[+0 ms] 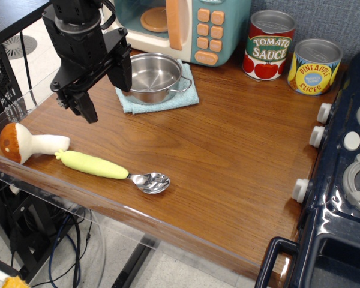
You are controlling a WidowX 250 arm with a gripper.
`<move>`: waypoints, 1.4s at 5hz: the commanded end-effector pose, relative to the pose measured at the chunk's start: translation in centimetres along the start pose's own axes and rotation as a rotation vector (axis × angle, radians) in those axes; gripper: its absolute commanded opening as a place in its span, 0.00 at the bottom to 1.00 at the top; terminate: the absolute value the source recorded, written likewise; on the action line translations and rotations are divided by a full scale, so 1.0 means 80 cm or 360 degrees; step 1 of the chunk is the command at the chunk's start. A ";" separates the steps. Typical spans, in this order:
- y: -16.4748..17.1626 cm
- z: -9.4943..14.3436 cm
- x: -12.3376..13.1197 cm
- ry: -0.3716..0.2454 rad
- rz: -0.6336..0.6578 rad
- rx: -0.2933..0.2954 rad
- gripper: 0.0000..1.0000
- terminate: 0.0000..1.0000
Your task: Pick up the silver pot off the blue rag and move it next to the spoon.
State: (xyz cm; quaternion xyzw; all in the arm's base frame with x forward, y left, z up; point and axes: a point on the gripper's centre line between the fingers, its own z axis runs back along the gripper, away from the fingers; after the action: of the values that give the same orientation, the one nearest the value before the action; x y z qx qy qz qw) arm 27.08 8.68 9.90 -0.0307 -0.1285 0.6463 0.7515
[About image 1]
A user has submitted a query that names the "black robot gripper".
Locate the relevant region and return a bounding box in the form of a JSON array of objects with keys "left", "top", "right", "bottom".
[{"left": 42, "top": 5, "right": 132, "bottom": 124}]

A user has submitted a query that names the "silver steel pot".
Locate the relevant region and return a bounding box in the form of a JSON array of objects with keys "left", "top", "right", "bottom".
[{"left": 121, "top": 53, "right": 193, "bottom": 105}]

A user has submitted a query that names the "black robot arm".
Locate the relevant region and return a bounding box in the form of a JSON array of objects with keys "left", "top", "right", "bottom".
[{"left": 42, "top": 1, "right": 132, "bottom": 124}]

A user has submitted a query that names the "light blue rag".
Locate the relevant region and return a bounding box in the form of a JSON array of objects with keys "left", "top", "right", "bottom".
[{"left": 116, "top": 53, "right": 199, "bottom": 114}]

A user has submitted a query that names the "plush mushroom toy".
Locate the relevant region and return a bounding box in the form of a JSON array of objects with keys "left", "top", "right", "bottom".
[{"left": 0, "top": 123, "right": 70, "bottom": 164}]

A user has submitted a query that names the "teal toy microwave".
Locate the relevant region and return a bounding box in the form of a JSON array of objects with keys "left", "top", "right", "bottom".
[{"left": 103, "top": 1, "right": 251, "bottom": 67}]

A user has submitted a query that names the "clear acrylic table guard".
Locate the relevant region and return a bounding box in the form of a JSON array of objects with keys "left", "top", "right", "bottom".
[{"left": 0, "top": 28, "right": 260, "bottom": 288}]

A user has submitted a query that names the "black side table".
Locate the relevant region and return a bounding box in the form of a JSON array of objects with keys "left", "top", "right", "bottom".
[{"left": 0, "top": 1, "right": 56, "bottom": 283}]

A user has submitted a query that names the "tomato sauce can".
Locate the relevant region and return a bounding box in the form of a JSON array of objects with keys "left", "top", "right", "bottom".
[{"left": 242, "top": 10, "right": 296, "bottom": 80}]

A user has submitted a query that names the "pineapple slices can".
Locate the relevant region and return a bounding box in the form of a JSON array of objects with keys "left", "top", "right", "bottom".
[{"left": 287, "top": 38, "right": 343, "bottom": 96}]

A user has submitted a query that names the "dark blue toy stove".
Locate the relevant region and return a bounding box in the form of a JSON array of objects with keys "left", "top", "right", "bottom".
[{"left": 256, "top": 52, "right": 360, "bottom": 287}]

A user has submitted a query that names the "spoon with green handle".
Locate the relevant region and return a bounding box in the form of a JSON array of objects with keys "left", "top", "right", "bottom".
[{"left": 55, "top": 149, "right": 170, "bottom": 194}]

